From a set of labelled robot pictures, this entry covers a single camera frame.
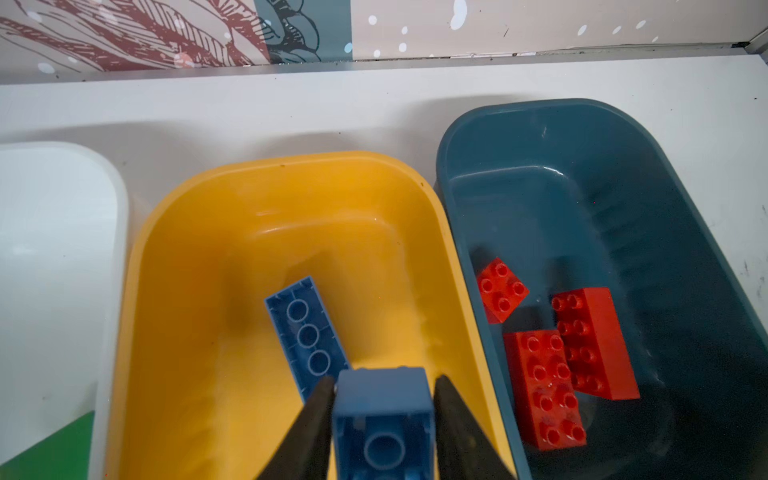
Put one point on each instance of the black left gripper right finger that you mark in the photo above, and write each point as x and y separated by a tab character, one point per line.
463	450

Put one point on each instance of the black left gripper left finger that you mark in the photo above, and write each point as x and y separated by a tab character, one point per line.
304	452

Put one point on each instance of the blue square lego brick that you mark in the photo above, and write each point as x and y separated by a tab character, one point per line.
383	424

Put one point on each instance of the red long lego brick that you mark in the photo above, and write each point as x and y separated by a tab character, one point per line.
545	405

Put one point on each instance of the blue long lego brick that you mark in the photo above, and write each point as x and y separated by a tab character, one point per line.
306	334

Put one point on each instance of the small red lego brick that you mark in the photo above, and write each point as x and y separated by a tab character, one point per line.
501	291

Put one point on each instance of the green lego brick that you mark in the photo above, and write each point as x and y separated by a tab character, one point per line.
63	455

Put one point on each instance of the yellow plastic bin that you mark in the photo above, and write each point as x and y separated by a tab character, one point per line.
202	388

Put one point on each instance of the dark teal plastic bin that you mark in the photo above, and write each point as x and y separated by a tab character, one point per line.
575	193

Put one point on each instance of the white plastic bin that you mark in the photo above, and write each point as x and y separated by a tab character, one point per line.
64	235

